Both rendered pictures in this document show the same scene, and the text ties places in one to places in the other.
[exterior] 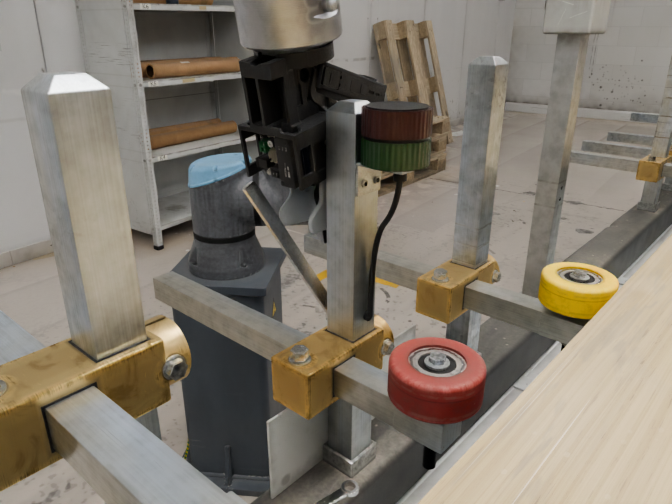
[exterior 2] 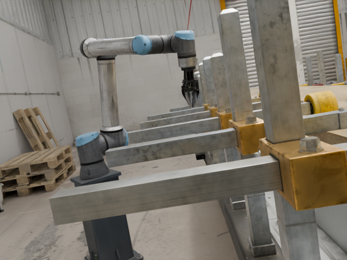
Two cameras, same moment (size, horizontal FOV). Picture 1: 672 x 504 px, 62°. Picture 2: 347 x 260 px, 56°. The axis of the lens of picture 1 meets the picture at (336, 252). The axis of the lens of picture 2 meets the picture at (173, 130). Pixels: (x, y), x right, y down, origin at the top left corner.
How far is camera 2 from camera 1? 131 cm
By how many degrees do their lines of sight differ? 41
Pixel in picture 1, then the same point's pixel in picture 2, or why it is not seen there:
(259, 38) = (189, 64)
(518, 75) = (76, 127)
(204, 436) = (106, 249)
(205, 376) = (103, 220)
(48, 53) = not seen: outside the picture
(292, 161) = (196, 85)
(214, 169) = (91, 135)
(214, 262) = (98, 170)
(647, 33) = (125, 98)
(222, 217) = (97, 152)
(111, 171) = not seen: hidden behind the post
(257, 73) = (190, 70)
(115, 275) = not seen: hidden behind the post
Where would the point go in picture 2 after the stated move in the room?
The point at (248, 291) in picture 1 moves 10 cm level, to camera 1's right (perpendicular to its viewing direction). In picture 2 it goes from (115, 175) to (128, 170)
